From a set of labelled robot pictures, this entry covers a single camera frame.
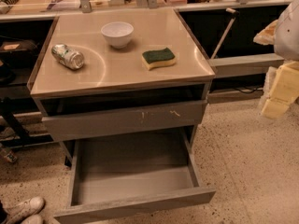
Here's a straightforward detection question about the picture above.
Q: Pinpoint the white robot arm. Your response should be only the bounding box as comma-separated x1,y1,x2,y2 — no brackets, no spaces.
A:
253,0,299,119

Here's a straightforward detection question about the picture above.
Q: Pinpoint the white sneaker upper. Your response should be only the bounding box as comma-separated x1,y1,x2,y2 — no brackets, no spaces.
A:
1,197,45,224

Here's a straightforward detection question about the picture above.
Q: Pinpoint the grey side bench rail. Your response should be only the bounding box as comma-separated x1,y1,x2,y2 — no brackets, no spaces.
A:
209,53,284,78

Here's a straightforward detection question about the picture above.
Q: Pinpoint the grey drawer cabinet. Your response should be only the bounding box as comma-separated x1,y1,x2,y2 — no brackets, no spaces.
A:
28,7,215,161

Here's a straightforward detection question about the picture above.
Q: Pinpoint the crushed silver can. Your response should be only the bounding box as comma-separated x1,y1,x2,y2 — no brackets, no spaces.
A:
51,44,84,70

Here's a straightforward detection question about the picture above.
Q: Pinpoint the grey drawer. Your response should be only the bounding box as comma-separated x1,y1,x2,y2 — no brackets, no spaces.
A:
43,100,207,141
54,128,215,224

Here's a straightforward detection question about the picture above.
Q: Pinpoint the grey top drawer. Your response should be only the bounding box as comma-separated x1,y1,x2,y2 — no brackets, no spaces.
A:
43,100,207,141

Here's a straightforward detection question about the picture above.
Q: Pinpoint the white bowl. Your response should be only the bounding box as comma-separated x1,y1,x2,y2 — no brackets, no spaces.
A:
101,21,134,49

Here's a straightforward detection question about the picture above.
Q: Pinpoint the green yellow sponge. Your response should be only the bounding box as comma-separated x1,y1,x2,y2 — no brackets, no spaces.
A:
142,48,176,70

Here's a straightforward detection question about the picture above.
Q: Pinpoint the black cable on floor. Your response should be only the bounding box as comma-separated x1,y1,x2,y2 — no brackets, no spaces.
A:
233,85,264,94

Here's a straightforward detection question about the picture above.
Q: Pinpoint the grey metal rod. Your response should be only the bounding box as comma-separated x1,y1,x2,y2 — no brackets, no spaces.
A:
211,7,239,59

